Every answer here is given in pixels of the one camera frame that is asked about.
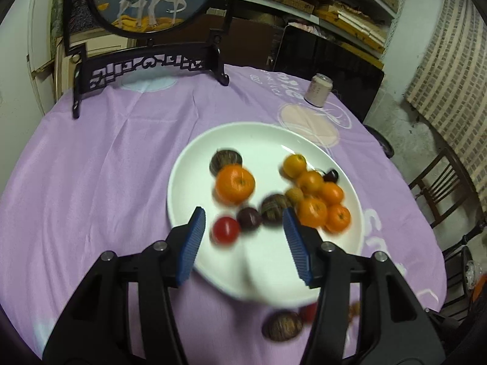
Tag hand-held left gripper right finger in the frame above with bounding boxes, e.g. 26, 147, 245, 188
282, 208, 447, 365

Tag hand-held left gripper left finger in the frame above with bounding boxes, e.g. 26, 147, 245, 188
43, 206, 207, 365

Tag red cherry tomato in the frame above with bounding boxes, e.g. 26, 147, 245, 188
299, 302, 319, 322
212, 216, 241, 245

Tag tan longan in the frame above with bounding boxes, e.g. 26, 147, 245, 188
285, 186, 304, 205

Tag small smooth orange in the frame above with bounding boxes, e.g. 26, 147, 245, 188
319, 182, 345, 206
282, 154, 307, 179

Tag large orange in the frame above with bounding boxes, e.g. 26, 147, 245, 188
215, 164, 256, 205

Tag white oval plate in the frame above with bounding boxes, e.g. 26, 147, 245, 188
167, 122, 365, 307

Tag purple printed tablecloth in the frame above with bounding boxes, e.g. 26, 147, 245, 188
0, 64, 446, 365

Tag black round wheel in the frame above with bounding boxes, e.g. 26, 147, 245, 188
363, 123, 392, 158

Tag pale beverage can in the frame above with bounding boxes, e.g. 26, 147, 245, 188
304, 73, 333, 106

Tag dark wooden chair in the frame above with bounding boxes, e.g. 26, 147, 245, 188
409, 148, 487, 312

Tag glossy black board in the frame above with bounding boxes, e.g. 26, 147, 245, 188
274, 25, 385, 122

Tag leaning framed pictures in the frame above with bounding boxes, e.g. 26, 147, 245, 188
53, 30, 134, 99

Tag shelf with flat boxes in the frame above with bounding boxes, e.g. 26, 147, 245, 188
236, 0, 404, 69

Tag checked wall cloth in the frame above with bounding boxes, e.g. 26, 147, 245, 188
405, 0, 487, 187

